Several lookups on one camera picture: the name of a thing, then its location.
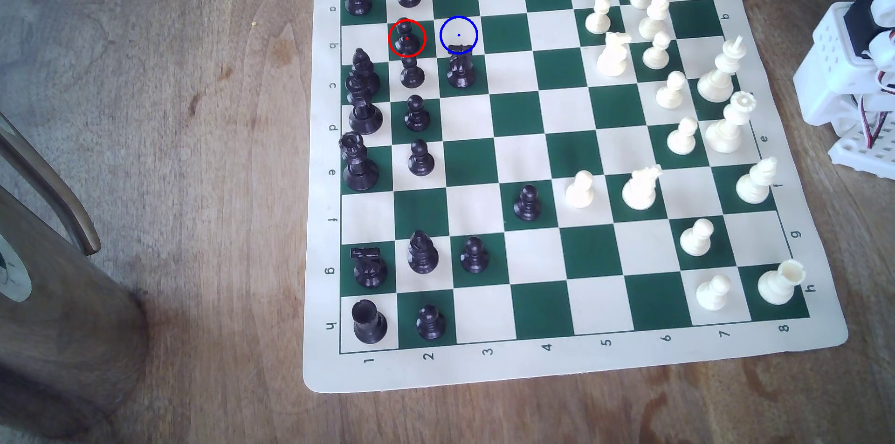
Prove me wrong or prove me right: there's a white queen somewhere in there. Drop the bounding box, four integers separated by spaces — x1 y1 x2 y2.
705 92 757 154

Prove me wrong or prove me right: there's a red black white servo cable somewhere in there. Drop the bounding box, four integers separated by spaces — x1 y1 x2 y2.
857 67 895 150

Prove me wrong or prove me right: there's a green and cream chess mat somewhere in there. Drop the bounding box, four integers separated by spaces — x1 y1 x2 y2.
302 0 850 394

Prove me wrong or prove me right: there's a curved metal handle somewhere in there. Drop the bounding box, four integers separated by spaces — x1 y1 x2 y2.
0 111 103 258

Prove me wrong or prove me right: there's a black bishop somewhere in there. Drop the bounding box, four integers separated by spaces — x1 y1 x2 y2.
407 230 440 274
351 48 381 96

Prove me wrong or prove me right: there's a black queen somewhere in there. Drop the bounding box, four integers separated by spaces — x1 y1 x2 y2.
338 131 380 192

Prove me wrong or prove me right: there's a white rook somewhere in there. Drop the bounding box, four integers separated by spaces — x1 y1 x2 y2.
757 260 806 307

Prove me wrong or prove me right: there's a black king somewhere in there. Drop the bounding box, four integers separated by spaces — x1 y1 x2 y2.
347 77 384 136

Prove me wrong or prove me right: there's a white knight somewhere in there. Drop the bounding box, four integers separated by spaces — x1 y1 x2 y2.
621 164 663 212
596 32 633 78

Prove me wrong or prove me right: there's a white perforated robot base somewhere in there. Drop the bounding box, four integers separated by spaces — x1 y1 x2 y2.
828 119 895 181

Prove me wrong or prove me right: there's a white king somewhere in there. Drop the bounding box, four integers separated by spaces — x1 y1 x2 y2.
697 36 746 103

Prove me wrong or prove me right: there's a black knight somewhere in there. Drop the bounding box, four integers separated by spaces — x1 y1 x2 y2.
446 43 477 89
351 246 388 289

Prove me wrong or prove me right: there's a white bishop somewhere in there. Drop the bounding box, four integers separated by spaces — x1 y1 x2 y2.
736 157 778 205
638 0 671 40

